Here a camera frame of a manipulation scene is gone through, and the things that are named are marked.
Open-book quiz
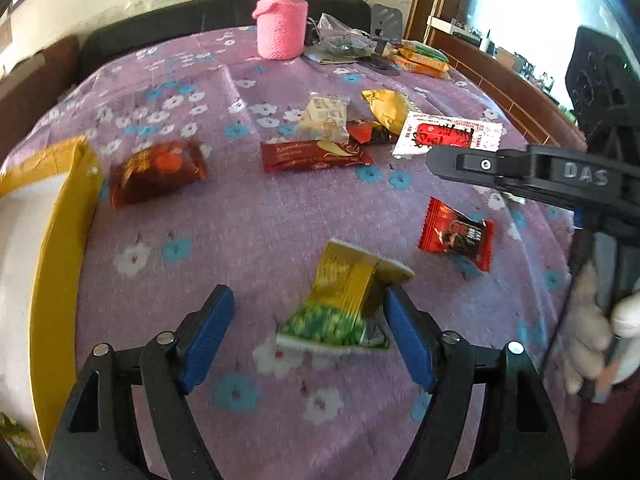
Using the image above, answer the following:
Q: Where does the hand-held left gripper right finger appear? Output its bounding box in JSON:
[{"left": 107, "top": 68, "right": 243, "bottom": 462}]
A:
[{"left": 384, "top": 284, "right": 573, "bottom": 480}]

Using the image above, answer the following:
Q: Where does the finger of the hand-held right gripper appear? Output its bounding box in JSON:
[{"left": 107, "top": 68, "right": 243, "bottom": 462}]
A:
[{"left": 426, "top": 144, "right": 538, "bottom": 193}]

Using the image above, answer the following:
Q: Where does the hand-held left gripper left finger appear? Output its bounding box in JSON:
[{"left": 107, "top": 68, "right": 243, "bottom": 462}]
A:
[{"left": 45, "top": 284, "right": 236, "bottom": 480}]

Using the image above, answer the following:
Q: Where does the white red label packet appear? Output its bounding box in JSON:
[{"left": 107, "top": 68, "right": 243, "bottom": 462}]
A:
[{"left": 391, "top": 111, "right": 503, "bottom": 159}]

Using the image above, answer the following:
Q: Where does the red black candy packet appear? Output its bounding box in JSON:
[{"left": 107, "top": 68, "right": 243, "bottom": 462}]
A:
[
  {"left": 346, "top": 120, "right": 399, "bottom": 146},
  {"left": 418, "top": 197, "right": 495, "bottom": 274}
]

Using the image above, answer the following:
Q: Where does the gold green snack packet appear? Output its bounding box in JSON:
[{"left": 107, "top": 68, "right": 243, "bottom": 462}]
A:
[
  {"left": 276, "top": 240, "right": 416, "bottom": 352},
  {"left": 0, "top": 411, "right": 42, "bottom": 467}
]

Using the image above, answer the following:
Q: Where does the yellow gold snack packet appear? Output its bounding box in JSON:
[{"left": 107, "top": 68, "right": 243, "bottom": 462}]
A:
[{"left": 361, "top": 88, "right": 420, "bottom": 134}]

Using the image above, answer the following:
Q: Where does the pale cracker packet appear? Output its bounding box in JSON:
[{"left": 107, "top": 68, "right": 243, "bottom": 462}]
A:
[{"left": 298, "top": 92, "right": 351, "bottom": 142}]

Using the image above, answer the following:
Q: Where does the red-brown snack packet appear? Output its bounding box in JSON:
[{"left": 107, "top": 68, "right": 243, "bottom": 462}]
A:
[{"left": 109, "top": 140, "right": 209, "bottom": 209}]

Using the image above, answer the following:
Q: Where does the yellow-rimmed white box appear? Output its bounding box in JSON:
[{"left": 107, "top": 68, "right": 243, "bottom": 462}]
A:
[{"left": 0, "top": 135, "right": 103, "bottom": 466}]

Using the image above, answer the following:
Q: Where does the person's right hand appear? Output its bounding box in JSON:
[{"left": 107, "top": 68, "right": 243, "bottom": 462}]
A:
[{"left": 560, "top": 260, "right": 640, "bottom": 396}]

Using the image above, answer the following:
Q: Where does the wooden sideboard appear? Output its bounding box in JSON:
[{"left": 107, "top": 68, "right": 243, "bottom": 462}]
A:
[{"left": 425, "top": 15, "right": 588, "bottom": 148}]

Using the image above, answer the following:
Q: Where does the orange green snack packet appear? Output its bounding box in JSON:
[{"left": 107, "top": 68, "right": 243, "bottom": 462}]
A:
[{"left": 399, "top": 40, "right": 448, "bottom": 62}]

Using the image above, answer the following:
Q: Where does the black phone stand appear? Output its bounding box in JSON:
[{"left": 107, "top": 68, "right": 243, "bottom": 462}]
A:
[{"left": 357, "top": 3, "right": 404, "bottom": 76}]

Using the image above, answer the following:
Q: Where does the dark red chocolate bar packet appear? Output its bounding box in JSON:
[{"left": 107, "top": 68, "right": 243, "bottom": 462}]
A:
[{"left": 260, "top": 139, "right": 374, "bottom": 174}]

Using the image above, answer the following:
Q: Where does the clear plastic bag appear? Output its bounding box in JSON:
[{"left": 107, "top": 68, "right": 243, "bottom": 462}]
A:
[{"left": 316, "top": 12, "right": 373, "bottom": 56}]

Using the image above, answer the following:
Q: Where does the pink knit-sleeved bottle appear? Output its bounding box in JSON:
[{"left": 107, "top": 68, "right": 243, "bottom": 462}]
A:
[{"left": 251, "top": 0, "right": 309, "bottom": 60}]

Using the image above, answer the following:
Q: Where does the black sofa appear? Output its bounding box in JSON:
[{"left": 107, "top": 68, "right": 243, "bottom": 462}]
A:
[{"left": 80, "top": 0, "right": 416, "bottom": 78}]

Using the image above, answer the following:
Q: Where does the brown armchair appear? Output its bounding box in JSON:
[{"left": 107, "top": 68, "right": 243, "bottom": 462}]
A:
[{"left": 0, "top": 35, "right": 81, "bottom": 161}]

